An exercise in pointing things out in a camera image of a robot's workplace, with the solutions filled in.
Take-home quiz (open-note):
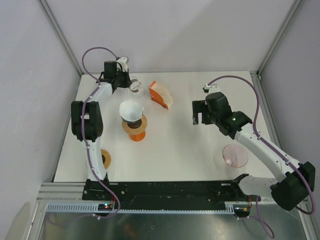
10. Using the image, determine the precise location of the clear glass carafe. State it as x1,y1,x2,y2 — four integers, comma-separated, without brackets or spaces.
129,77,145,99

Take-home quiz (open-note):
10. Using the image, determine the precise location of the white paper coffee filter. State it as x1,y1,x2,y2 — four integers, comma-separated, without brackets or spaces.
119,99,144,120

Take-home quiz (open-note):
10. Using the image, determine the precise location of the wooden dripper stand ring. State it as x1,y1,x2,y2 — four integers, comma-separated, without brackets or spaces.
121,115,148,136

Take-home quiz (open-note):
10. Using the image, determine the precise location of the blue glass dripper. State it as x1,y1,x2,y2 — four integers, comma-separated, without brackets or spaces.
121,117,138,124

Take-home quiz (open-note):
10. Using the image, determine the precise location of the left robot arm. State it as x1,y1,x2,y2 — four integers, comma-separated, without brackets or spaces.
71,56,132,181

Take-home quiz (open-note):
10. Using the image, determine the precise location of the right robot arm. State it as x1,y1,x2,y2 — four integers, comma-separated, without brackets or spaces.
192,92,316,211

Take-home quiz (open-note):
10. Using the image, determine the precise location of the orange coffee filter box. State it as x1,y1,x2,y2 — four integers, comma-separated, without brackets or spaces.
148,81,174,110

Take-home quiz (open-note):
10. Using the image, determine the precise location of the orange glass carafe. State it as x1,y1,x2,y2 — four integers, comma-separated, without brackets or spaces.
129,131,146,142

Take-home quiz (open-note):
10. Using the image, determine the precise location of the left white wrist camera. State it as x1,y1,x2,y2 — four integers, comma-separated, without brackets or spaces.
116,56,129,73

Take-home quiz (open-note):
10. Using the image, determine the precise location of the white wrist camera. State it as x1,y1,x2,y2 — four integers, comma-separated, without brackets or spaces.
116,56,129,73
202,84,221,95

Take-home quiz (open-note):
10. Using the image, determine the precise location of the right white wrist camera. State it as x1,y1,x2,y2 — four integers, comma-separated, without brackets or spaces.
202,84,221,95

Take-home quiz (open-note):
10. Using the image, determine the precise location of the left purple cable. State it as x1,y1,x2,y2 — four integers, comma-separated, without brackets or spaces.
47,46,121,225

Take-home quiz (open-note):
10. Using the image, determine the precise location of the purple cable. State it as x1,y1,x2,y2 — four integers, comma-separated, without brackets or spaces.
47,46,121,225
207,75,315,238

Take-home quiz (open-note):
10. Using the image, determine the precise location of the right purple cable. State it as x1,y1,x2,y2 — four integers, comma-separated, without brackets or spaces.
207,75,315,238

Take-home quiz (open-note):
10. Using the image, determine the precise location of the aluminium frame post left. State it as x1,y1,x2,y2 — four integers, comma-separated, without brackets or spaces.
37,0,83,76

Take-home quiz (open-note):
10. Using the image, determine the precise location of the aluminium frame post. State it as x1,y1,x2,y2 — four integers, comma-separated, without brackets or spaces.
256,0,305,80
37,0,83,76

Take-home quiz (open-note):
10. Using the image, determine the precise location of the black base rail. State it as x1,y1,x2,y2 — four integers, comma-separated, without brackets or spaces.
82,180,257,209

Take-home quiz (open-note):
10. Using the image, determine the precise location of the white cable duct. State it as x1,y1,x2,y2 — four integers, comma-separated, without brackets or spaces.
44,201,265,215

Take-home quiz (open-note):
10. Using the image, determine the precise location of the aluminium frame post right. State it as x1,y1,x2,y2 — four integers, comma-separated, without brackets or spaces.
256,0,305,80

